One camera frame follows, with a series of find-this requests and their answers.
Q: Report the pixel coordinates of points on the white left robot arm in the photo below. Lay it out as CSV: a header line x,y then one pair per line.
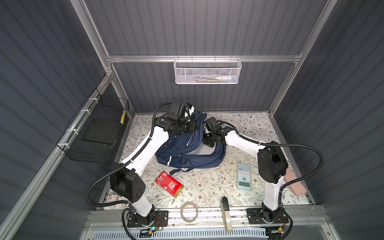
x,y
126,179

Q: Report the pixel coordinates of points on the navy blue backpack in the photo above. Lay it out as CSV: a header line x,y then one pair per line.
x,y
188,151

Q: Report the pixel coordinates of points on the red gold tin box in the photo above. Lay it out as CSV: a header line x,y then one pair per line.
x,y
169,184

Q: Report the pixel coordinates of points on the light blue calculator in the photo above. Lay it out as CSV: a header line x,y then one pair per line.
x,y
244,175

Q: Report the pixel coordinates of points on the floral table mat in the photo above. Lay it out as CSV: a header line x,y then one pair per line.
x,y
205,187

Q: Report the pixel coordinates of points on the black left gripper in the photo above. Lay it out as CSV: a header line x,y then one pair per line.
x,y
189,126

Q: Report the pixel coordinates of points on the yellow tag on black basket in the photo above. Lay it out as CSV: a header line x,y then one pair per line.
x,y
123,117

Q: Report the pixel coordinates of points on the white wire mesh basket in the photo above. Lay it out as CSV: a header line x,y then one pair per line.
x,y
186,68

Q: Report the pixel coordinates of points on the black wire mesh basket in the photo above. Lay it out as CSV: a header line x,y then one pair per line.
x,y
96,133

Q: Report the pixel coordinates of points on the pink glasses case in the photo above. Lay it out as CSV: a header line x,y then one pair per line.
x,y
297,188

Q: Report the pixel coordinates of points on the clear tape roll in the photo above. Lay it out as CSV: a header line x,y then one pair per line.
x,y
189,212

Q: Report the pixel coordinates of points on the markers in white basket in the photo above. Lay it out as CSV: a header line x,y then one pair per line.
x,y
216,79

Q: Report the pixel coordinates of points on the black beige box cutter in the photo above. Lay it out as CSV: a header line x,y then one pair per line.
x,y
226,214

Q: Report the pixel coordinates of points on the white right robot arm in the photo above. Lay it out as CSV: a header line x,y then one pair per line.
x,y
272,166

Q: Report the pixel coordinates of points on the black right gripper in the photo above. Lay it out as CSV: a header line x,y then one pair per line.
x,y
207,140

